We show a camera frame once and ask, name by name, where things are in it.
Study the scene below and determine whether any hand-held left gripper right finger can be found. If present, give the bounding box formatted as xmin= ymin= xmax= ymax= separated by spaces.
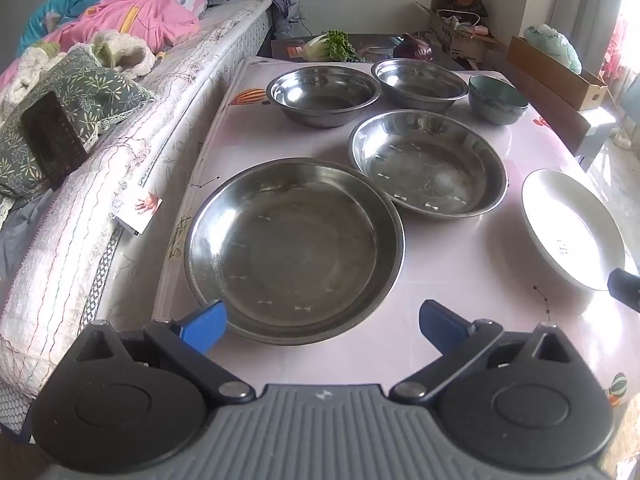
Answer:
xmin=389 ymin=300 xmax=572 ymax=404

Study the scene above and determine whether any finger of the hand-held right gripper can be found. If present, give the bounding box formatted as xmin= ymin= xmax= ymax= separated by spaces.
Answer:
xmin=607 ymin=268 xmax=640 ymax=313

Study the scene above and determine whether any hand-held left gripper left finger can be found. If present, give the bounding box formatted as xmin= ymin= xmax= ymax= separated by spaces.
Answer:
xmin=75 ymin=300 xmax=256 ymax=404

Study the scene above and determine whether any white ceramic plate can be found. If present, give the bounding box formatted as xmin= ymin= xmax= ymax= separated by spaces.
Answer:
xmin=521 ymin=169 xmax=626 ymax=292

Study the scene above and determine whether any large steel plate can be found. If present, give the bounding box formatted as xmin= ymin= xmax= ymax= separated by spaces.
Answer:
xmin=184 ymin=157 xmax=405 ymax=346

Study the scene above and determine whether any medium steel plate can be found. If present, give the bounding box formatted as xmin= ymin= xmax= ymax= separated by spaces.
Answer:
xmin=348 ymin=110 xmax=507 ymax=218

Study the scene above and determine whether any teal ceramic bowl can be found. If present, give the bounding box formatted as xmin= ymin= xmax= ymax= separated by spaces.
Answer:
xmin=468 ymin=75 xmax=529 ymax=126

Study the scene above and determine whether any small steel bowl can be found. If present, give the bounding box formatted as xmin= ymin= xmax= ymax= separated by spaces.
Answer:
xmin=371 ymin=58 xmax=469 ymax=114

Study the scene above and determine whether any large steel bowl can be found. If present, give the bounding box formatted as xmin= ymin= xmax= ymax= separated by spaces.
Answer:
xmin=266 ymin=64 xmax=382 ymax=128

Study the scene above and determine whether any pink printed tablecloth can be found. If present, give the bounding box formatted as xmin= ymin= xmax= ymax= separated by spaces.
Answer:
xmin=152 ymin=57 xmax=632 ymax=411

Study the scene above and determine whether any small white booklet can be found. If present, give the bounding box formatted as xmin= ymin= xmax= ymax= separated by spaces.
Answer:
xmin=116 ymin=189 xmax=165 ymax=236

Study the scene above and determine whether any brown wooden bench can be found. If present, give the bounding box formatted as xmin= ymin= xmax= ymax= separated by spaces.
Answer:
xmin=497 ymin=62 xmax=617 ymax=172

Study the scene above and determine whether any long cardboard box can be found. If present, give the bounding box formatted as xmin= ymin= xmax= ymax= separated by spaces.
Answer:
xmin=507 ymin=35 xmax=609 ymax=112

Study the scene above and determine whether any white green plastic bag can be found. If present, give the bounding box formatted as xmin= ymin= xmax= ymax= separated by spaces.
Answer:
xmin=523 ymin=25 xmax=583 ymax=75

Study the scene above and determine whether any green leaf print pillow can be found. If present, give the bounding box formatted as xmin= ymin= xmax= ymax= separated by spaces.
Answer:
xmin=0 ymin=47 xmax=156 ymax=198

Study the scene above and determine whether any purple cabbage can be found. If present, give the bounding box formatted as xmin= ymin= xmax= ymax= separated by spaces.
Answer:
xmin=393 ymin=33 xmax=434 ymax=61

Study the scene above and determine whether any white fleece cloth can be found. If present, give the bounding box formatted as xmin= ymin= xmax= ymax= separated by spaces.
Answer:
xmin=7 ymin=30 xmax=157 ymax=108

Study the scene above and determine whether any open cardboard box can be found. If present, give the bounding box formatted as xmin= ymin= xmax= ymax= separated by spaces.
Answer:
xmin=414 ymin=0 xmax=507 ymax=63

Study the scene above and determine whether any bok choy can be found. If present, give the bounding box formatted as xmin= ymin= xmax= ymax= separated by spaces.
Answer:
xmin=299 ymin=30 xmax=359 ymax=63

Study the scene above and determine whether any pink blanket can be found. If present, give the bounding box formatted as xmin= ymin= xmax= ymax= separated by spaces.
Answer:
xmin=0 ymin=0 xmax=201 ymax=88

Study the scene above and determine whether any dark paper bag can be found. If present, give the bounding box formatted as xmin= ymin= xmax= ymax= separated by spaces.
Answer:
xmin=432 ymin=0 xmax=489 ymax=22

